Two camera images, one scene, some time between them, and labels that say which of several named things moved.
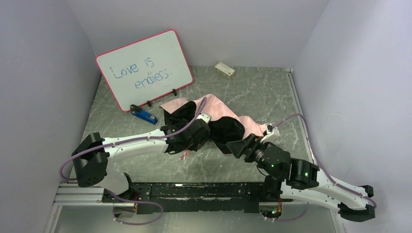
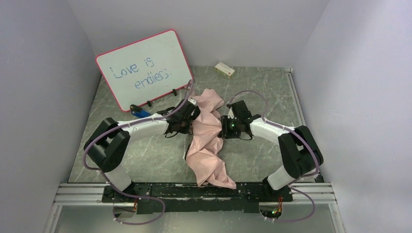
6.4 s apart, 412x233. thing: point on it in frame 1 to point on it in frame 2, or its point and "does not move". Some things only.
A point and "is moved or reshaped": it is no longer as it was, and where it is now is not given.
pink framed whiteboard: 142,71 does not move
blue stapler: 138,111 does not move
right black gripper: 250,146 to 224,126
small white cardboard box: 224,70 does not move
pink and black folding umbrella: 226,126 is moved or reshaped
